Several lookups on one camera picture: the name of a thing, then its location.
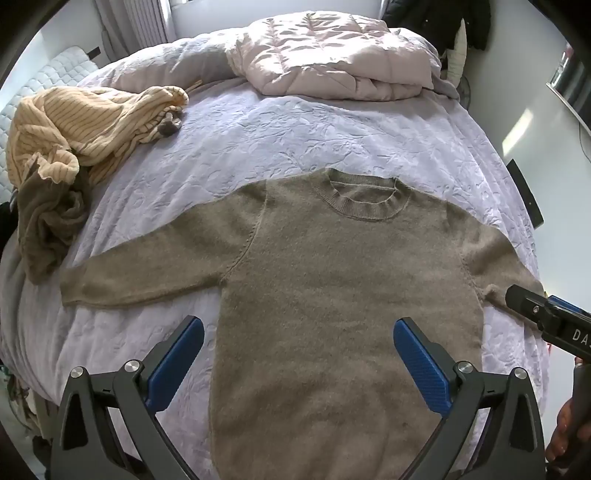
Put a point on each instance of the dark hanging coat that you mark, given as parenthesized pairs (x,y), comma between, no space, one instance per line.
(466,23)

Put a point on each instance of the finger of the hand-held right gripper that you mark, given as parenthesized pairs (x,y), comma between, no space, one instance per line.
(526,302)
(562,305)

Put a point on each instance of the grey curtain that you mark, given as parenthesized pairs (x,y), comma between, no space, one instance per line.
(134,23)

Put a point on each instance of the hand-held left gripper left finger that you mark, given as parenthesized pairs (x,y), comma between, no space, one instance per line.
(178,357)

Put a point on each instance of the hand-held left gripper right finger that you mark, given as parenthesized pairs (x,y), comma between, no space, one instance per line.
(422,364)

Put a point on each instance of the lavender quilted bed cover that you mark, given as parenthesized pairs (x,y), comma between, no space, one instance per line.
(240,143)

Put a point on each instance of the yellow striped garment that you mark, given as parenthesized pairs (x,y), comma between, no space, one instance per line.
(87,124)

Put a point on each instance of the small grey sock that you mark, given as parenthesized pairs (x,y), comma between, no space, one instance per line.
(168,127)

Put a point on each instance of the black flat panel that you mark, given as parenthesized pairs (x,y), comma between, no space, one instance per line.
(524,194)

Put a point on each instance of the olive brown knit sweater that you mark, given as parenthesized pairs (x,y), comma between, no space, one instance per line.
(332,295)

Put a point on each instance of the dark olive crumpled cloth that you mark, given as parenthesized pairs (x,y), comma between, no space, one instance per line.
(51,221)

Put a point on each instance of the person's right hand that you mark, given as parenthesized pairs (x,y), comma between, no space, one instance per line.
(565,431)

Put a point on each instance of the pink puffer jacket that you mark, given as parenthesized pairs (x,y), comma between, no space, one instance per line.
(332,60)

